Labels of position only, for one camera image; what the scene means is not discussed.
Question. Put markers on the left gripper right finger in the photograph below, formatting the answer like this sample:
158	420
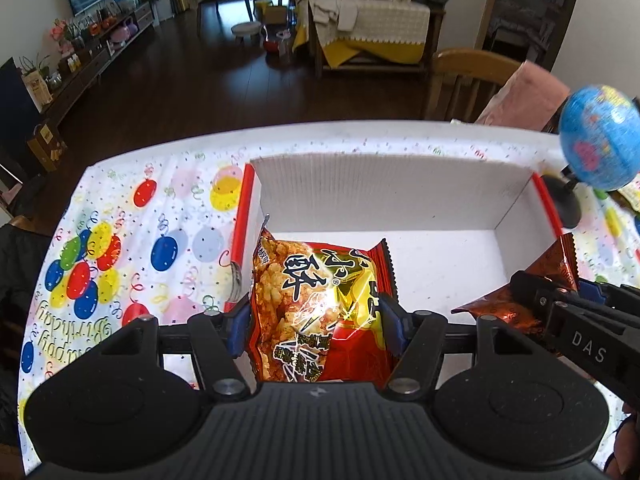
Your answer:
416	340

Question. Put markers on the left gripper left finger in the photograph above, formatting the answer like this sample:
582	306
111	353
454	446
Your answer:
216	341

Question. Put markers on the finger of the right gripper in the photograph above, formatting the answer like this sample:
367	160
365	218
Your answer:
540	297

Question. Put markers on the dark brown shiny snack bag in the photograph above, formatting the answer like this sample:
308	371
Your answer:
558	262

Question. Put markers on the red yellow rice cracker bag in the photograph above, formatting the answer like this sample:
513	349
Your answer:
316	312

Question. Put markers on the person right hand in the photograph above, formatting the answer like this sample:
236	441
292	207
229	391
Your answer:
624	462

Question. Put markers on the red cardboard box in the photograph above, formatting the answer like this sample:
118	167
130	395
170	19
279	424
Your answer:
457	228

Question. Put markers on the balloon pattern tablecloth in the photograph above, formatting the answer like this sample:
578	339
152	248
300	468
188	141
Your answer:
107	388

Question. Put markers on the blue desk globe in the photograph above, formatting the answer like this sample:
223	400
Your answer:
599	136

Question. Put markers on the pink cloth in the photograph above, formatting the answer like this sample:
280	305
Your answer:
528	100

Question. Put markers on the wooden chair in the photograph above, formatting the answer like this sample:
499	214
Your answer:
461	81

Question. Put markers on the small round stool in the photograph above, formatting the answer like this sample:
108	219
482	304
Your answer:
247	33

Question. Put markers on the sofa with cream cover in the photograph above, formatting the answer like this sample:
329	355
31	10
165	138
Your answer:
398	36

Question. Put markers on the tv cabinet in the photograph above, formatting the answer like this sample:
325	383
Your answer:
101	53

